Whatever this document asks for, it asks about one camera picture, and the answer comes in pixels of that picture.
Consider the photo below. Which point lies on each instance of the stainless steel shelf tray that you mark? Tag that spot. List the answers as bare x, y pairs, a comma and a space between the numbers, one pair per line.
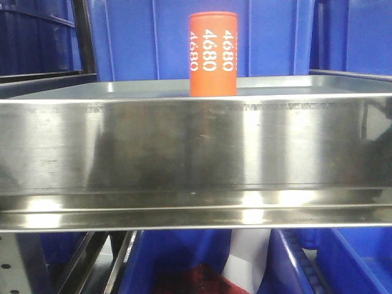
296, 151

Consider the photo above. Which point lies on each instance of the dark red cloth in bin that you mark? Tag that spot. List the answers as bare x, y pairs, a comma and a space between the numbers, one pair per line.
200, 279

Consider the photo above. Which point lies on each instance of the black shelf frame post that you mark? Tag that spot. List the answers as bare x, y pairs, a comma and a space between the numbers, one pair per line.
84, 37

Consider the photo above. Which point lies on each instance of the blue bin upper right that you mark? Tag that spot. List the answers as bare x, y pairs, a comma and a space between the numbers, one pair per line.
352, 36

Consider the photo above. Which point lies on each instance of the dark blue bin upper left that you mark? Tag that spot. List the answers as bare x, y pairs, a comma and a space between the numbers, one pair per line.
38, 37

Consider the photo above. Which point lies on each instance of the blue bin behind capacitor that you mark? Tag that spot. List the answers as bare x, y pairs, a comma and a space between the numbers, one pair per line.
148, 40

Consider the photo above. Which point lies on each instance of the blue bin lower right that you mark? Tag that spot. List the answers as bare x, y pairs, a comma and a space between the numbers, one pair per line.
329, 260

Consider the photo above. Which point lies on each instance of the blue bin lower middle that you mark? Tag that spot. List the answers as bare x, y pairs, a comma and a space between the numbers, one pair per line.
162, 251

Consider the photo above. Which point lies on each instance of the orange cylindrical capacitor 4680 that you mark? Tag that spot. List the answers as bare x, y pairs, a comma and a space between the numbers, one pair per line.
213, 53

